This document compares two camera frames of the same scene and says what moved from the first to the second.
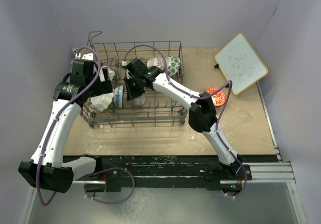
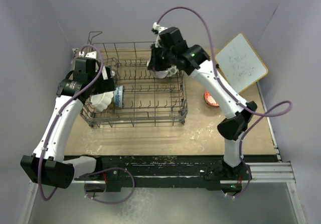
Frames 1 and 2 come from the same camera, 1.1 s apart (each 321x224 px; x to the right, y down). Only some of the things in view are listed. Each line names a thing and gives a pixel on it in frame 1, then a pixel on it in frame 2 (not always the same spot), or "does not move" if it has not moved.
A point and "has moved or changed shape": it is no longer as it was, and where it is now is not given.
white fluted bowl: x=101 y=102 does not move
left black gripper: x=104 y=87 does not move
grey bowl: x=139 y=101 has moved or changed shape
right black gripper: x=132 y=93 → x=155 y=65
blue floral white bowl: x=118 y=96 does not move
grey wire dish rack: x=138 y=69 does not move
